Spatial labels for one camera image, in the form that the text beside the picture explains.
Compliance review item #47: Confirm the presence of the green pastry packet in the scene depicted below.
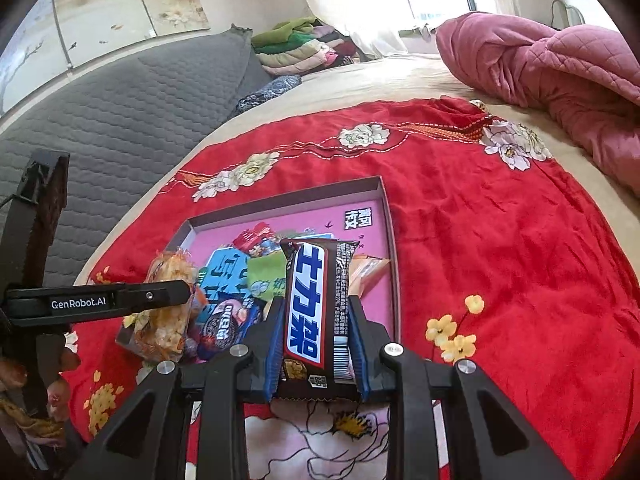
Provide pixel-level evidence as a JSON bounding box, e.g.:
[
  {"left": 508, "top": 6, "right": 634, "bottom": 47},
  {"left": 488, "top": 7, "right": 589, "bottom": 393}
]
[{"left": 247, "top": 255, "right": 291, "bottom": 303}]

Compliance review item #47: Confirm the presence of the pink quilt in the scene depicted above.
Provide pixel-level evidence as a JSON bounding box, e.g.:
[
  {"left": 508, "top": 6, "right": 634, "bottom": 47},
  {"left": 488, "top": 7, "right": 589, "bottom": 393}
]
[{"left": 435, "top": 10, "right": 640, "bottom": 196}]

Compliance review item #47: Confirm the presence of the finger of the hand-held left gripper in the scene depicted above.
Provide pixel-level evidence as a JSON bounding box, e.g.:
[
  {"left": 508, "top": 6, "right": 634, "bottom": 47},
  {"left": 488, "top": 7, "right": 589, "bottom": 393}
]
[{"left": 120, "top": 280, "right": 196, "bottom": 317}]

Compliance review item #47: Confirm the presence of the orange-trimmed clear pastry packet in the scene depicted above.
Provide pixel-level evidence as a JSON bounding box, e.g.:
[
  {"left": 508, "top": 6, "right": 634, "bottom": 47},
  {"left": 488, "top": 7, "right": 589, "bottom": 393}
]
[{"left": 131, "top": 250, "right": 208, "bottom": 363}]

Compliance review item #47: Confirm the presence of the white curtain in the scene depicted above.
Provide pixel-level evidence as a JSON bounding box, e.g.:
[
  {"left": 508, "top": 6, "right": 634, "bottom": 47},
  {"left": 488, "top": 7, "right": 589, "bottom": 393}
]
[{"left": 295, "top": 0, "right": 408, "bottom": 61}]

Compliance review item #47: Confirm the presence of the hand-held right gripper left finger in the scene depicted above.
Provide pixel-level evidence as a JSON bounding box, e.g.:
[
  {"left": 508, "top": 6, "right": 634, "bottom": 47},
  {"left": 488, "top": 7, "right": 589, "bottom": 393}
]
[{"left": 65, "top": 296, "right": 287, "bottom": 480}]

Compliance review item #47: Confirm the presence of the painted wall panel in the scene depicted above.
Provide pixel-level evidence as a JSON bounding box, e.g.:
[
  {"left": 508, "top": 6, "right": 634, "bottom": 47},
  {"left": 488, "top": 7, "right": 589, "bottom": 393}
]
[{"left": 0, "top": 0, "right": 211, "bottom": 116}]

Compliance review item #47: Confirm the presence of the dark chocolate bar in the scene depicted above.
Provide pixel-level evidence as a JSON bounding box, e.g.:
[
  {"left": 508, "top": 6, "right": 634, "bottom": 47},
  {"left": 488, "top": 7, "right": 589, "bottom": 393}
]
[{"left": 276, "top": 237, "right": 362, "bottom": 403}]

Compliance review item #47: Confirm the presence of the blue cookie packet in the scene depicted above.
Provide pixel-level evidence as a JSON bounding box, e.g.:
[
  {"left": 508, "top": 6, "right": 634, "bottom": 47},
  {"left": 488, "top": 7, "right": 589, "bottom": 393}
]
[{"left": 192, "top": 297, "right": 263, "bottom": 363}]

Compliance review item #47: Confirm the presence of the white chair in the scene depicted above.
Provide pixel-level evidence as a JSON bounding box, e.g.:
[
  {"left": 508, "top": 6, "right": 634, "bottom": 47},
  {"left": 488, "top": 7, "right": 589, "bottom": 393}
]
[{"left": 550, "top": 0, "right": 586, "bottom": 28}]

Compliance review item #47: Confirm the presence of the peach wafer packet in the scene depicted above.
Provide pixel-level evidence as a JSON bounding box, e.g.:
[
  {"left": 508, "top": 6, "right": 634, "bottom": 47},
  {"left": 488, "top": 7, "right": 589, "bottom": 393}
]
[{"left": 347, "top": 254, "right": 391, "bottom": 296}]

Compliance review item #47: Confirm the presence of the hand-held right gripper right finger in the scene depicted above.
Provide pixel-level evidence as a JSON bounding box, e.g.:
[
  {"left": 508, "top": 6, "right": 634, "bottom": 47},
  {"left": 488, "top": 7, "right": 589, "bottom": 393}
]
[{"left": 347, "top": 294, "right": 573, "bottom": 480}]

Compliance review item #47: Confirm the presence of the pink book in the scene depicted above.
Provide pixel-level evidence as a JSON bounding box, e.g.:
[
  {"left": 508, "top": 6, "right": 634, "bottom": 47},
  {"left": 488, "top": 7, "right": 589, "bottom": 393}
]
[{"left": 192, "top": 192, "right": 396, "bottom": 341}]

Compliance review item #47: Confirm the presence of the beige bed sheet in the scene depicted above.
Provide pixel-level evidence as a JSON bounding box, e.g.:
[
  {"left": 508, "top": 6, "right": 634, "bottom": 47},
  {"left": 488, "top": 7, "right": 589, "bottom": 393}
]
[{"left": 75, "top": 52, "right": 640, "bottom": 281}]

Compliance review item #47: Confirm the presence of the person's left hand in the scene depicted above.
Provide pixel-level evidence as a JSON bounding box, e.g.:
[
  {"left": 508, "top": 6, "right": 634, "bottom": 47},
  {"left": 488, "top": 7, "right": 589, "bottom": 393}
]
[{"left": 0, "top": 346, "right": 82, "bottom": 423}]

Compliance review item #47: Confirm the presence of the dark patterned cloth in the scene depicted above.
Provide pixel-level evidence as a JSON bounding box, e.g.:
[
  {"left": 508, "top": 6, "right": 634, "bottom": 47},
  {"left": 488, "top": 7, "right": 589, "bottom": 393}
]
[{"left": 235, "top": 75, "right": 303, "bottom": 115}]

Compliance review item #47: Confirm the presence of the red candy packet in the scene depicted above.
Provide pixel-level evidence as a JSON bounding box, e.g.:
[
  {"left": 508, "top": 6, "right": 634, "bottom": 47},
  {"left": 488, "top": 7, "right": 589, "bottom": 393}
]
[{"left": 232, "top": 223, "right": 283, "bottom": 261}]

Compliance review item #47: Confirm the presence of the red floral blanket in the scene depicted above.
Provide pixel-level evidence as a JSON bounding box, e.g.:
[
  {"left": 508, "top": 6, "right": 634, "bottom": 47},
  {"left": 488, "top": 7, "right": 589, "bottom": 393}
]
[{"left": 70, "top": 97, "right": 640, "bottom": 480}]

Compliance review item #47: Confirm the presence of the stack of folded clothes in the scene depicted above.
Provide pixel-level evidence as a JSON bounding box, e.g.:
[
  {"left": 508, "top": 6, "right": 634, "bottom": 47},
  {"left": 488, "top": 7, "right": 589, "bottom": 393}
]
[{"left": 250, "top": 16, "right": 358, "bottom": 78}]

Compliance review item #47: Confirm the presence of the grey quilted headboard cover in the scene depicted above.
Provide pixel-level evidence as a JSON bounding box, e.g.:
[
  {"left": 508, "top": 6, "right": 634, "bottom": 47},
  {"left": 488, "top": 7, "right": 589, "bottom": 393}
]
[{"left": 0, "top": 25, "right": 273, "bottom": 291}]

